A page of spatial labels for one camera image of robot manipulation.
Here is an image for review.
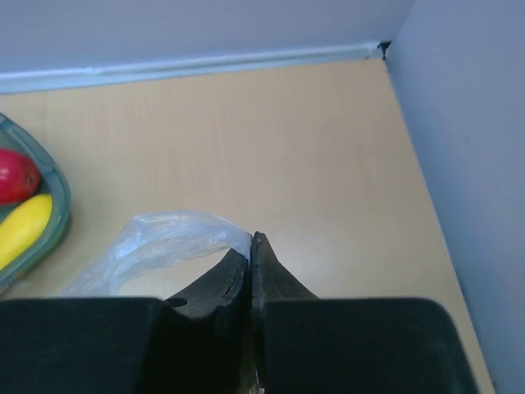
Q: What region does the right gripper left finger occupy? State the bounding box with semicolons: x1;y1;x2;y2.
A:
1;250;249;393

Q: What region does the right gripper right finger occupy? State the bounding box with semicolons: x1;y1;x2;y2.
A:
251;232;478;393

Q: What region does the clear plastic bag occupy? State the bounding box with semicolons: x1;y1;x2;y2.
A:
59;210;253;297

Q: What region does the grey-green plastic basin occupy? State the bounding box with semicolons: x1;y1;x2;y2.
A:
1;115;71;292

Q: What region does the yellow toy mango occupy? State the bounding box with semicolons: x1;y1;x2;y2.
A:
1;194;53;269

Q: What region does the red apple right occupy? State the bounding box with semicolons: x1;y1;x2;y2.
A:
0;149;40;205

